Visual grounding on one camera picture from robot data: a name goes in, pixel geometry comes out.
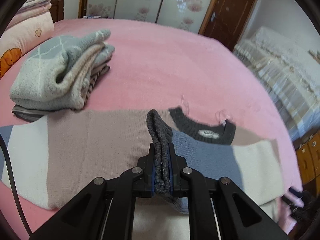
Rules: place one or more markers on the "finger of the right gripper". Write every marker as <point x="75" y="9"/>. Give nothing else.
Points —
<point x="299" y="194"/>
<point x="293" y="201"/>

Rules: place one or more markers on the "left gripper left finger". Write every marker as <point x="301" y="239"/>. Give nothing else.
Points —
<point x="102" y="205"/>

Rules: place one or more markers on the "striped knit colour-block sweater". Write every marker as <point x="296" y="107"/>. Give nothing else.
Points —
<point x="55" y="157"/>

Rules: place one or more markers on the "wooden drawer cabinet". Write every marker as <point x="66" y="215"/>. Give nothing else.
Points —
<point x="308" y="159"/>

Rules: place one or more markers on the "lace-covered furniture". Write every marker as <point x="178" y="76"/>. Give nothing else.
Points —
<point x="289" y="74"/>

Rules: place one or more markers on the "brown wooden door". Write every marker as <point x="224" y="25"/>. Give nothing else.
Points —
<point x="225" y="20"/>

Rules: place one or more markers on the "wooden headboard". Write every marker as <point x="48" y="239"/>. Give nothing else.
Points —
<point x="57" y="10"/>

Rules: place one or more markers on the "floral sliding wardrobe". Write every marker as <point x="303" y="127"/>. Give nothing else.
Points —
<point x="182" y="14"/>

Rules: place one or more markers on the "striped folded bedding stack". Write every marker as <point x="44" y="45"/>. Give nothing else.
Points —
<point x="30" y="9"/>

